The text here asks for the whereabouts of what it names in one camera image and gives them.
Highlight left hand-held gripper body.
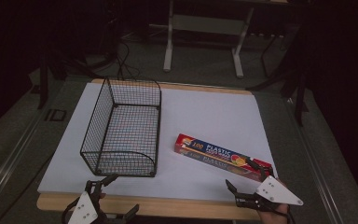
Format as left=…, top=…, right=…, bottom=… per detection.
left=67, top=179, right=110, bottom=224

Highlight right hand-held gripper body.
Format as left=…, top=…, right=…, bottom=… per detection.
left=234, top=175, right=304, bottom=213

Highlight red blue plastic wrap box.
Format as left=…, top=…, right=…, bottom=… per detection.
left=173, top=133, right=275, bottom=183

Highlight person's right hand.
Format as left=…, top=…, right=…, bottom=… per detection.
left=256, top=202, right=292, bottom=224

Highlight white paper sheet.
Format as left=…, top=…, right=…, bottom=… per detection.
left=36, top=81, right=279, bottom=203

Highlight black metal stand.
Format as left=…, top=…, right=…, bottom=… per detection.
left=36, top=46, right=106, bottom=110
left=246, top=29, right=310, bottom=127

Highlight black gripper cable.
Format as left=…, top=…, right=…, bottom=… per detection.
left=61, top=197, right=80, bottom=224

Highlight grey metal floor rail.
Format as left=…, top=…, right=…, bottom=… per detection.
left=0, top=104, right=52, bottom=208
left=283, top=96, right=346, bottom=224

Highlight black wire mesh basket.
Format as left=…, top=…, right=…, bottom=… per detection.
left=79, top=77, right=163, bottom=178

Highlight black floor socket frame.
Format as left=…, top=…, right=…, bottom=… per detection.
left=44, top=108, right=67, bottom=122

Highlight black floor cables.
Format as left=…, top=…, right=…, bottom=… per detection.
left=113, top=38, right=142, bottom=81

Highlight white metal stand frame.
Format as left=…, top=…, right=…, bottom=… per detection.
left=162, top=0, right=256, bottom=79

